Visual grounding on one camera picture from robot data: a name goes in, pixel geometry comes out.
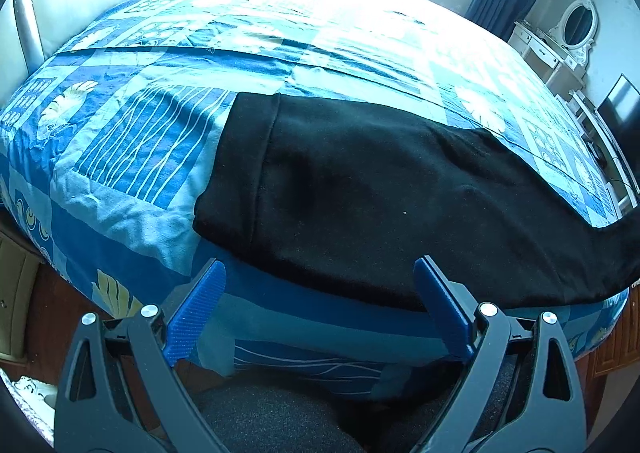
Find black pants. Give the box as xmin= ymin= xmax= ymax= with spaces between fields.
xmin=192 ymin=92 xmax=640 ymax=312

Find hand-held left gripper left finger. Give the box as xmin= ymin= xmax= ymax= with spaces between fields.
xmin=52 ymin=259 xmax=227 ymax=453

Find blue printed bedsheet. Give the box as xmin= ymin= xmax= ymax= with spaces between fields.
xmin=0 ymin=0 xmax=632 ymax=401

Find white patterned cloth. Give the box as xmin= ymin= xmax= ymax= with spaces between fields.
xmin=7 ymin=375 xmax=58 ymax=439

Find beige nightstand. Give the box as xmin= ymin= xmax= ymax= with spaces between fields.
xmin=0 ymin=226 xmax=42 ymax=366

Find person's dark grey clothing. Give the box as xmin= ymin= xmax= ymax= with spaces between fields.
xmin=192 ymin=365 xmax=506 ymax=453

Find white dressing table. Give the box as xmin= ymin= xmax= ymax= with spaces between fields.
xmin=506 ymin=20 xmax=588 ymax=96

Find white television stand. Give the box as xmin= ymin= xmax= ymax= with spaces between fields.
xmin=567 ymin=88 xmax=640 ymax=211

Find brown wooden cabinet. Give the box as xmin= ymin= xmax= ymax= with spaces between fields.
xmin=592 ymin=283 xmax=640 ymax=380

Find oval dressing mirror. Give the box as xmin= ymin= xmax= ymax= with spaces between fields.
xmin=561 ymin=0 xmax=599 ymax=60

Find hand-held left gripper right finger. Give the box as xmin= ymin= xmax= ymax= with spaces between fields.
xmin=413 ymin=255 xmax=587 ymax=453

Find black television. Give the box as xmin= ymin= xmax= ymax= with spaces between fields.
xmin=597 ymin=74 xmax=640 ymax=146

